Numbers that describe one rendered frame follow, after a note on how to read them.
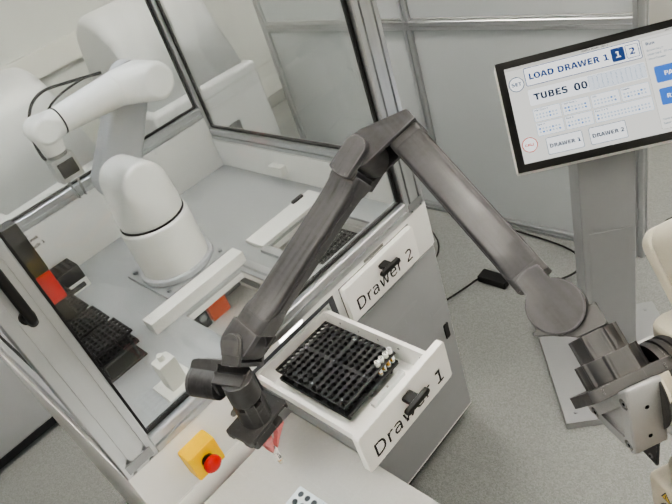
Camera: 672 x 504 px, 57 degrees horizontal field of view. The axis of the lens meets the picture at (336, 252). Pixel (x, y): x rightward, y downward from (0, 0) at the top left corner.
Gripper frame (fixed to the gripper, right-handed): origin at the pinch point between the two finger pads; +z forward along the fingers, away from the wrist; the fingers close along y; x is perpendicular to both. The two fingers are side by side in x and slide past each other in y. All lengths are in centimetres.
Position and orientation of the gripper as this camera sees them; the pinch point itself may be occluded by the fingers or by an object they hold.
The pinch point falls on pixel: (271, 446)
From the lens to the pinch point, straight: 121.8
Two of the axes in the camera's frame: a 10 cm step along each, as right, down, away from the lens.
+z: 2.5, 7.7, 5.8
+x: 7.8, 1.9, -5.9
